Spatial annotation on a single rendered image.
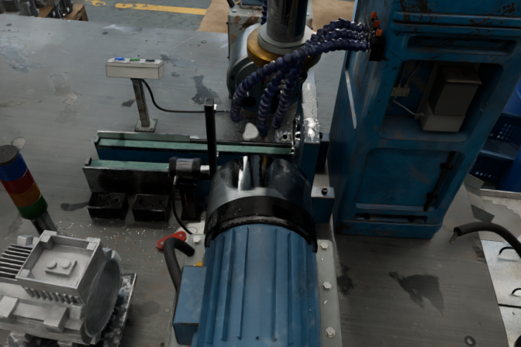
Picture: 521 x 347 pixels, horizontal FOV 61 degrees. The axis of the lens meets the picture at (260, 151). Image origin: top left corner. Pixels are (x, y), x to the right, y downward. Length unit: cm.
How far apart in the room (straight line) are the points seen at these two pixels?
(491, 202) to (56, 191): 174
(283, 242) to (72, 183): 100
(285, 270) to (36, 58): 170
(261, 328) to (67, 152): 118
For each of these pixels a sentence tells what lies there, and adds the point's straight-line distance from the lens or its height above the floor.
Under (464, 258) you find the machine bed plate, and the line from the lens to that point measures 142.
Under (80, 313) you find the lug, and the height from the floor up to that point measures 108.
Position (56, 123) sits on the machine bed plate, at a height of 80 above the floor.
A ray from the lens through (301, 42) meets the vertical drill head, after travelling 104.
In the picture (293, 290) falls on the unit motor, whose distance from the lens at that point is 62.
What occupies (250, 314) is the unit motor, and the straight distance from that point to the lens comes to 60.
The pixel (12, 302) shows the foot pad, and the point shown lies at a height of 107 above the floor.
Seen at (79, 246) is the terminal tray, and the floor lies 112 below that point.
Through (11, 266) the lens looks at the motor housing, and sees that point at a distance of 103.
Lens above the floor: 190
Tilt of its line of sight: 46 degrees down
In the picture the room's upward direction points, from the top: 2 degrees clockwise
